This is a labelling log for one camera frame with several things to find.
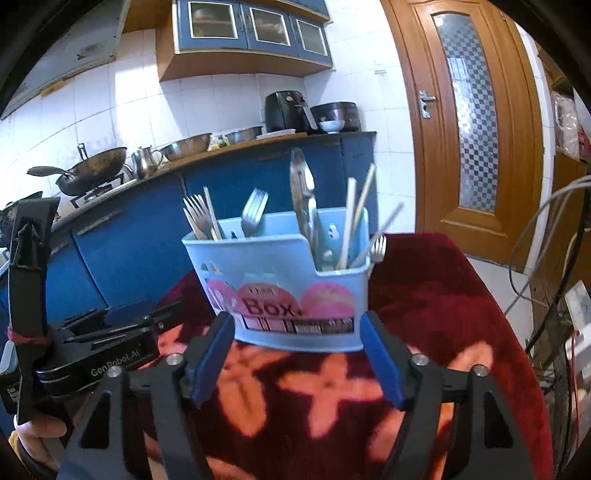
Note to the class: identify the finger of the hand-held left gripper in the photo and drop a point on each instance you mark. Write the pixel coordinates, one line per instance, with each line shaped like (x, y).
(161, 316)
(129, 311)

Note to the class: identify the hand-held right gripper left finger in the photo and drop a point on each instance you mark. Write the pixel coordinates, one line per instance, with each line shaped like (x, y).
(212, 360)

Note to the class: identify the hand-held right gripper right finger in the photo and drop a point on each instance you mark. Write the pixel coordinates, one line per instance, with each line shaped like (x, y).
(381, 360)

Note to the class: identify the steel fork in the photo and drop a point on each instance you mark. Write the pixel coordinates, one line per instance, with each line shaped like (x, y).
(199, 210)
(378, 249)
(254, 210)
(191, 226)

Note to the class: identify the light blue plastic utensil holder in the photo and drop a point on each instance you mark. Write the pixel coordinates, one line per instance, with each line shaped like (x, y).
(258, 267)

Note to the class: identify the steel spoon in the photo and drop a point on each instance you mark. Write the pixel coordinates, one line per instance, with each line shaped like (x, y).
(299, 184)
(311, 184)

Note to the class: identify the person's left forearm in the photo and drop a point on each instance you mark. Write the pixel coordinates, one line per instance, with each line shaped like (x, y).
(14, 445)

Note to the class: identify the person's left hand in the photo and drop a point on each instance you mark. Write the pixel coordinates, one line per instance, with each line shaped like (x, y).
(39, 429)

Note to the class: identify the blue base cabinet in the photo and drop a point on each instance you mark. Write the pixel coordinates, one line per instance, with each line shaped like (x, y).
(138, 240)

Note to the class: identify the red floral blanket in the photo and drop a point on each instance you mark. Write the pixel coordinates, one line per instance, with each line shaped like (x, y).
(438, 300)

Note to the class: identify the gas stove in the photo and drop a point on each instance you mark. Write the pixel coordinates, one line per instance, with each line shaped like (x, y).
(101, 191)

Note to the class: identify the steel pitcher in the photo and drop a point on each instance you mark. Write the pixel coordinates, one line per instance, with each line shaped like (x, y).
(144, 164)

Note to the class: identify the dark steel wok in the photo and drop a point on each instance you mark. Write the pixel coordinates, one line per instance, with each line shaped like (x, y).
(97, 166)

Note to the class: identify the black frying pan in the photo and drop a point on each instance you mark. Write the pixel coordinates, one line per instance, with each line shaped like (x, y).
(5, 221)

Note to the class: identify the large steel mixing bowl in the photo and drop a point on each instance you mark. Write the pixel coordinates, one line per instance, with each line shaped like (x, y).
(187, 147)

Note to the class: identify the small green-label box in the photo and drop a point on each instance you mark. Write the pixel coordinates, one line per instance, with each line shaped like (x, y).
(218, 142)

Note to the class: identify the wooden door with glass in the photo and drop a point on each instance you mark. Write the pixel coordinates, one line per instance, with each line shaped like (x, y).
(434, 184)

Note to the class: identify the small steel basin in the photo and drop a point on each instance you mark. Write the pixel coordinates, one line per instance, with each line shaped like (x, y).
(244, 135)

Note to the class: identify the white power strip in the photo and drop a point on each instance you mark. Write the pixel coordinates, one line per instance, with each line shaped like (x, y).
(579, 300)

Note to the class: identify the white flat tray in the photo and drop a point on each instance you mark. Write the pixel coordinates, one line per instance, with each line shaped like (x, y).
(276, 134)

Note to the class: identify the wooden shelf cabinet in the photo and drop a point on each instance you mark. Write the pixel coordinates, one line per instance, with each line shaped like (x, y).
(563, 207)

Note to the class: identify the white ceramic bowl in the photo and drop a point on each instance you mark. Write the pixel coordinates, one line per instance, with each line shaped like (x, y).
(331, 126)

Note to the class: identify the black air fryer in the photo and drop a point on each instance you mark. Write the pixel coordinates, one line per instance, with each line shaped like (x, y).
(286, 110)

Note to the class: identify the dark rice cooker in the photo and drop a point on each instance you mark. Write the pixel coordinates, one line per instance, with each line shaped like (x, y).
(339, 111)

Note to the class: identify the grey range hood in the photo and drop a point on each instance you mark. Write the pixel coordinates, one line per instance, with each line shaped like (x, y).
(78, 41)

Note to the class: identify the clear plastic bag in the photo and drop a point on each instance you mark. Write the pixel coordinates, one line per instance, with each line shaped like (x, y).
(570, 124)

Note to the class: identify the blue glass-door wall cabinet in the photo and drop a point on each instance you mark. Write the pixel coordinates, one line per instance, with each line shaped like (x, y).
(182, 27)

